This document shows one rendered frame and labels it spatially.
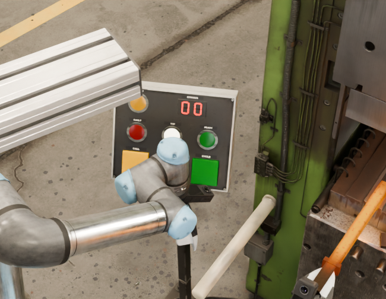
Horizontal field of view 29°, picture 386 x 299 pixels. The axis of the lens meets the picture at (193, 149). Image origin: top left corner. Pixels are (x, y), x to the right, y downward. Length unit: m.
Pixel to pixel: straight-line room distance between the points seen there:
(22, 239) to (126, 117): 0.73
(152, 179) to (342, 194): 0.61
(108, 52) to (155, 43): 3.23
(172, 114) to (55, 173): 1.50
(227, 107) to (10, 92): 1.25
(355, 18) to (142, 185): 0.61
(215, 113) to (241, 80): 1.84
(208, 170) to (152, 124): 0.20
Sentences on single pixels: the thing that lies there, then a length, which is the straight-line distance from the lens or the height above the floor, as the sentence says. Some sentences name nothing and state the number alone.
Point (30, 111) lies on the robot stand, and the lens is 0.82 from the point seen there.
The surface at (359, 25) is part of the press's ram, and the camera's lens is 1.73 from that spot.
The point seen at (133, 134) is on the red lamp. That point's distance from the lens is 2.09.
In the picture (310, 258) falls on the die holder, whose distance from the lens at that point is 2.29.
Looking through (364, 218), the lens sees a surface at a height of 1.02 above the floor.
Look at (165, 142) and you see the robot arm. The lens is 1.79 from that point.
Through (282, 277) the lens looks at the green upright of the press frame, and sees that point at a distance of 2.84.
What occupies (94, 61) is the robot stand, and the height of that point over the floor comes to 2.03.
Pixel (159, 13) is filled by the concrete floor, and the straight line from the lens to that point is 4.32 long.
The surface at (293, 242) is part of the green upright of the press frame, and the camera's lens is 2.64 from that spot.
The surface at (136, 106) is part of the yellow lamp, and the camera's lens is 2.07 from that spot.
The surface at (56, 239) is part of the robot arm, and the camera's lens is 1.47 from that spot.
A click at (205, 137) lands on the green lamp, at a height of 1.10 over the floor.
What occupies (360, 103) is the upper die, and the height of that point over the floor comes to 1.33.
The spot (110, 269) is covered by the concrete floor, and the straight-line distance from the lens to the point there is 3.13.
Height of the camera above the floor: 2.59
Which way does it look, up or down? 47 degrees down
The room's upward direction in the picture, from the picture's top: 1 degrees counter-clockwise
